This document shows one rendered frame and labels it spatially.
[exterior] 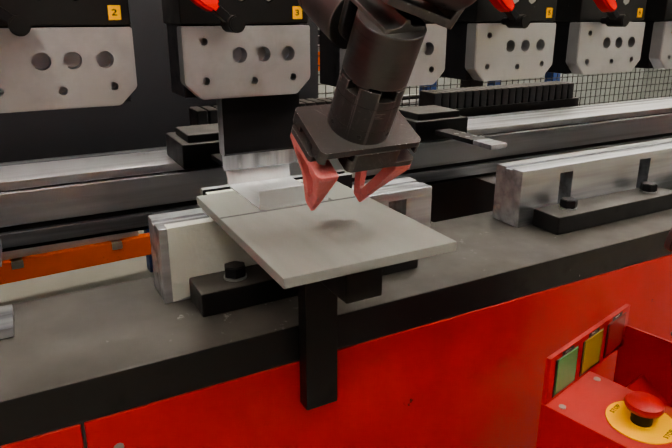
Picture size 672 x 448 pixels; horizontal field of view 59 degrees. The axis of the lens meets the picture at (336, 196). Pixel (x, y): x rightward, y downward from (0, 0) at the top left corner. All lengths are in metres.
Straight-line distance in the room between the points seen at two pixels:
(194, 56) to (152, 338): 0.31
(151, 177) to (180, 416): 0.41
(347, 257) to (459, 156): 0.72
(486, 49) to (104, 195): 0.59
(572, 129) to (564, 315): 0.58
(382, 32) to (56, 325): 0.49
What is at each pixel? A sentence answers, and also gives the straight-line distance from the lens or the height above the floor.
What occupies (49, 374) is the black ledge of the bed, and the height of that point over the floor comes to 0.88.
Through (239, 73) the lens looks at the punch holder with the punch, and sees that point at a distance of 0.69.
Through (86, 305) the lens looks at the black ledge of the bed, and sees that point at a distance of 0.78.
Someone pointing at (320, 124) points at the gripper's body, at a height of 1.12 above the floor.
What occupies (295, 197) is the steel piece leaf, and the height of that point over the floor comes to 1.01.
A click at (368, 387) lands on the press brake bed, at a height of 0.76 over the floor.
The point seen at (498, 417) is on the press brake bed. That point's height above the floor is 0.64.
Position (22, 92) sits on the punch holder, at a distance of 0.66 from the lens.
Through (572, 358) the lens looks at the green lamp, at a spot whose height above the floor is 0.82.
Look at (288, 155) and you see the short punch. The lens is 0.78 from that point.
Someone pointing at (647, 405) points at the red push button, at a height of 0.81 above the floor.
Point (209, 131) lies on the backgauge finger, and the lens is 0.94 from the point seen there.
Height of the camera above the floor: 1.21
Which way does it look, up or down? 17 degrees down
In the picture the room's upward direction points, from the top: straight up
